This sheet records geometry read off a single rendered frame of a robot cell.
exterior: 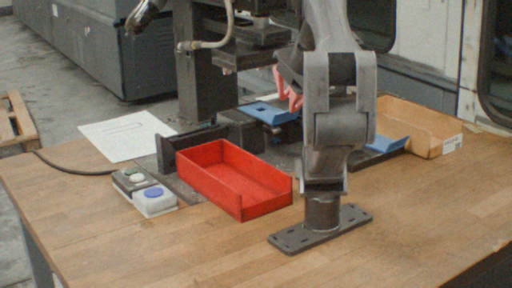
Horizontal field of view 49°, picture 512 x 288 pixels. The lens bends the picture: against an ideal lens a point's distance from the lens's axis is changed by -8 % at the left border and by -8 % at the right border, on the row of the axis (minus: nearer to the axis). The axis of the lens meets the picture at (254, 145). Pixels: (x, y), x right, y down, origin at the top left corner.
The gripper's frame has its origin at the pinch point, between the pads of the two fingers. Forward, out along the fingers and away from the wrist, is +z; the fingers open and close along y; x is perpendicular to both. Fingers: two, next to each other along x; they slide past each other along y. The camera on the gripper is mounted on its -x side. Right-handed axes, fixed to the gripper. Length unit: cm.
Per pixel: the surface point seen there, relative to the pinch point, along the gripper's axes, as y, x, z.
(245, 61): 20.2, -5.5, 8.7
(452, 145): -15.1, -44.2, 13.3
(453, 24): 16, -75, 7
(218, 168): 8.0, 4.0, 27.1
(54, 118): 245, -46, 269
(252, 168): 1.1, 1.4, 20.1
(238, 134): 12.8, -3.4, 23.9
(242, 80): 94, -78, 103
